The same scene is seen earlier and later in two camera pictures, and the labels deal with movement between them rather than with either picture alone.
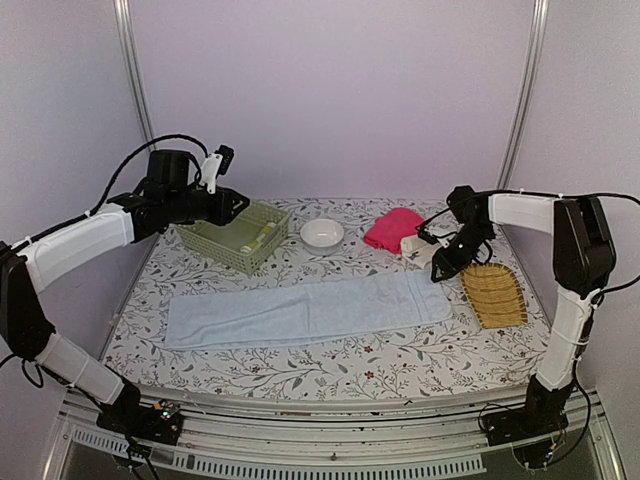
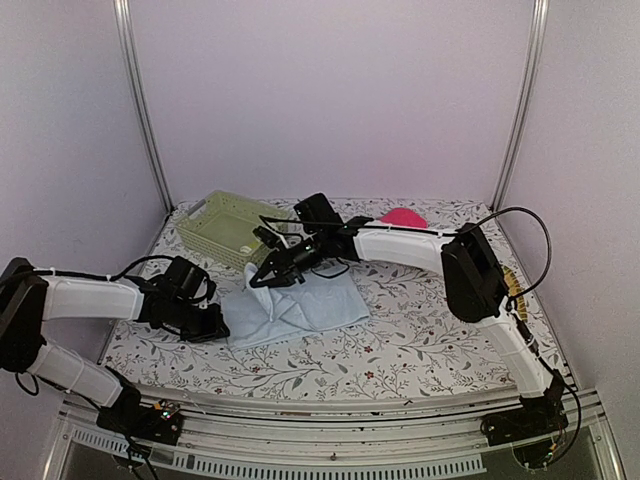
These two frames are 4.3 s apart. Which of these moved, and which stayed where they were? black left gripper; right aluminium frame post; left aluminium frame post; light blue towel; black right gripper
Moved: black right gripper; black left gripper; light blue towel
Stayed: left aluminium frame post; right aluminium frame post
